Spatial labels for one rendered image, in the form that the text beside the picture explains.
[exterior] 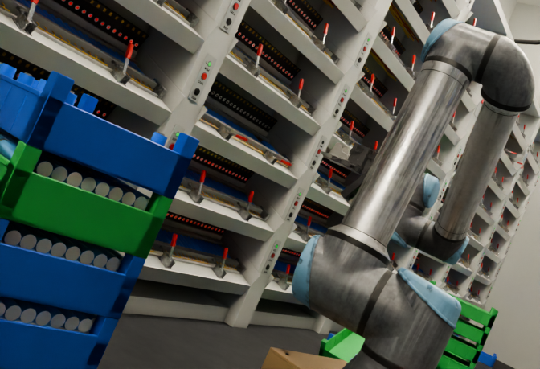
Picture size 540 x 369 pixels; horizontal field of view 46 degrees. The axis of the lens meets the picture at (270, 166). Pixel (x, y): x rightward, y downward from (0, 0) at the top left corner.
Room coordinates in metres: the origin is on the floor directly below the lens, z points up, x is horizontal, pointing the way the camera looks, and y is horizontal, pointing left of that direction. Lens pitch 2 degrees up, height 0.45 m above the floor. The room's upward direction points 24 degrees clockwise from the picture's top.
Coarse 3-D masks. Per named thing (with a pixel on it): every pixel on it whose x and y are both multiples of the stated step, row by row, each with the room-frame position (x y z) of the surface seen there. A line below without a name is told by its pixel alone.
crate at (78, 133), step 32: (0, 96) 0.74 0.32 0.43; (32, 96) 0.68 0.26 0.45; (64, 96) 0.67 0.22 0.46; (32, 128) 0.66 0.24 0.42; (64, 128) 0.68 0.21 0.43; (96, 128) 0.70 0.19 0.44; (96, 160) 0.71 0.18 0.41; (128, 160) 0.74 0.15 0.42; (160, 160) 0.77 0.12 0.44; (160, 192) 0.78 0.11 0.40
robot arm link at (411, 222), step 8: (408, 208) 1.81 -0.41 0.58; (416, 208) 1.81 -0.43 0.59; (408, 216) 1.81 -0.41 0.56; (416, 216) 1.82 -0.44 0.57; (400, 224) 1.81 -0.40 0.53; (408, 224) 1.80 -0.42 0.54; (416, 224) 1.80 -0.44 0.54; (424, 224) 1.80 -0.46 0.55; (400, 232) 1.81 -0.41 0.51; (408, 232) 1.80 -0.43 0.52; (416, 232) 1.79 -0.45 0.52; (392, 240) 1.85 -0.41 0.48; (400, 240) 1.81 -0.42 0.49; (408, 240) 1.81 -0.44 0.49; (416, 240) 1.80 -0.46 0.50
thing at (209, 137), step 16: (208, 96) 1.91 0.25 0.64; (208, 128) 1.74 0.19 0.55; (256, 128) 2.16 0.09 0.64; (208, 144) 1.74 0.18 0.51; (224, 144) 1.78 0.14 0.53; (240, 144) 1.90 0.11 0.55; (272, 144) 2.24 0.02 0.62; (240, 160) 1.88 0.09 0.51; (256, 160) 1.93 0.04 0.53; (288, 160) 2.17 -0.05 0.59; (272, 176) 2.05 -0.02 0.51; (288, 176) 2.11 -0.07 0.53
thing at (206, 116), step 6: (204, 114) 1.74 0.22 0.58; (204, 120) 1.75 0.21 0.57; (210, 120) 1.77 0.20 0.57; (216, 120) 1.78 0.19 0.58; (216, 126) 1.80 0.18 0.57; (228, 126) 1.84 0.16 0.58; (234, 132) 1.87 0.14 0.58; (240, 132) 1.91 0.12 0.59; (246, 144) 1.91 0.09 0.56; (252, 144) 1.97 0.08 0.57; (258, 144) 1.98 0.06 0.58; (258, 150) 1.98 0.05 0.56; (264, 150) 2.03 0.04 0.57; (270, 150) 2.05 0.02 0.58; (276, 156) 2.09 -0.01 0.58; (282, 156) 2.14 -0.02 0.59; (282, 162) 2.13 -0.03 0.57
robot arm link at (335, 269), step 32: (448, 32) 1.43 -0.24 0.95; (480, 32) 1.42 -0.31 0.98; (448, 64) 1.41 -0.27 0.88; (480, 64) 1.41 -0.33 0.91; (416, 96) 1.42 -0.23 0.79; (448, 96) 1.41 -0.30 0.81; (416, 128) 1.39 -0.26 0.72; (384, 160) 1.39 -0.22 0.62; (416, 160) 1.38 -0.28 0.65; (384, 192) 1.37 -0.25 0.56; (352, 224) 1.37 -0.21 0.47; (384, 224) 1.36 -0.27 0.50; (320, 256) 1.35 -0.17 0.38; (352, 256) 1.33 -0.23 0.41; (384, 256) 1.35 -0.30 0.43; (320, 288) 1.33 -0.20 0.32; (352, 288) 1.31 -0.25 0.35; (352, 320) 1.32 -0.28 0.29
